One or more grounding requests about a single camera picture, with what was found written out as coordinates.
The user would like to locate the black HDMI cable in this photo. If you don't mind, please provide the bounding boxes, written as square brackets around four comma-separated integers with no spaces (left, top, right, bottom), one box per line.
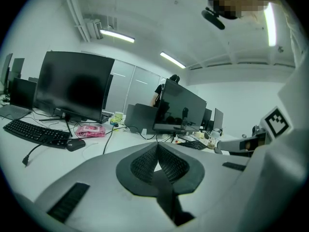
[22,136,73,167]

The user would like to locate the black head camera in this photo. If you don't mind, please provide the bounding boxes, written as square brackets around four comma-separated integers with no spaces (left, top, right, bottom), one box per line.
[201,7,225,30]

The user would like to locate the thick black cable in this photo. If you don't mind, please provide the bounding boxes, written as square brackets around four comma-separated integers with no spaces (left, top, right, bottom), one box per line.
[102,125,145,156]

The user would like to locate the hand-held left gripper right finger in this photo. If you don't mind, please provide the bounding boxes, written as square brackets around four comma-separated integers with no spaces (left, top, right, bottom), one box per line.
[158,141,251,232]

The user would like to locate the black keyboard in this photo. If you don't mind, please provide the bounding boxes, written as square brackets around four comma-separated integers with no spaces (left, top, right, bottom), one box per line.
[2,118,72,149]
[177,140,208,151]

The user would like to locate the dark grey monitor back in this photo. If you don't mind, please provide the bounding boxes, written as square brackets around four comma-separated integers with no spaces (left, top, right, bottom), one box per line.
[124,103,159,134]

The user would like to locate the black computer mouse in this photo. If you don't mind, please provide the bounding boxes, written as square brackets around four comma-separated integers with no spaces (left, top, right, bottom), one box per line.
[66,138,86,152]

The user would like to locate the yellow-green mug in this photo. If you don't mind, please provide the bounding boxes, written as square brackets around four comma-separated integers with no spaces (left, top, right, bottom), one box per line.
[110,111,125,132]

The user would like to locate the person's right hand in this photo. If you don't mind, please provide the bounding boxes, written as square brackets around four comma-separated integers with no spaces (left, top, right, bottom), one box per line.
[243,139,265,152]

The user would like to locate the flat black monitor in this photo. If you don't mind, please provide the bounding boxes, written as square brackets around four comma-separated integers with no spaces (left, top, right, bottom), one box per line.
[152,78,208,136]

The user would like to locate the thin white cable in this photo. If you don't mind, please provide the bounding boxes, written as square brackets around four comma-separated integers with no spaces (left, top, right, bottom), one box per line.
[82,143,99,160]

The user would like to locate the ceiling air conditioner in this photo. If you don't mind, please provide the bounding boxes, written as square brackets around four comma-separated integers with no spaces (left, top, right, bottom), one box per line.
[83,18,104,42]

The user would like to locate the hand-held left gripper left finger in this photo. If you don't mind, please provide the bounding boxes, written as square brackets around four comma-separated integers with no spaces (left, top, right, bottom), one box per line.
[33,141,179,232]

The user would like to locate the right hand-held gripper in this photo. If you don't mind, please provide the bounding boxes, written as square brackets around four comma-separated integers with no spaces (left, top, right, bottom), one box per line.
[213,106,293,158]

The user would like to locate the curved black monitor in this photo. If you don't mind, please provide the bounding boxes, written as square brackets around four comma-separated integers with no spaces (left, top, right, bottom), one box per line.
[36,51,115,138]

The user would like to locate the pink wet wipes packet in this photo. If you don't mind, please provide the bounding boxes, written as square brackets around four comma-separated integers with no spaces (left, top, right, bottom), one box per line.
[76,125,107,139]

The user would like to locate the long ceiling light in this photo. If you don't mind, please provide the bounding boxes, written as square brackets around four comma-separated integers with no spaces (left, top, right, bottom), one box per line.
[100,29,135,43]
[263,2,277,47]
[160,51,186,69]

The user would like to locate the white printed t-shirt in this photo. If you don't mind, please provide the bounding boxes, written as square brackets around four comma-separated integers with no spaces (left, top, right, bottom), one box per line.
[241,0,309,232]

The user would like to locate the grey laptop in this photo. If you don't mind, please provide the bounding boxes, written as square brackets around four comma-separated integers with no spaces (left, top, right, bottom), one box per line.
[0,77,38,120]

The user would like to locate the clear plastic jar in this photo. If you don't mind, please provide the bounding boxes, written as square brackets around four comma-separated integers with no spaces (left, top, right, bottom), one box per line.
[205,129,223,149]

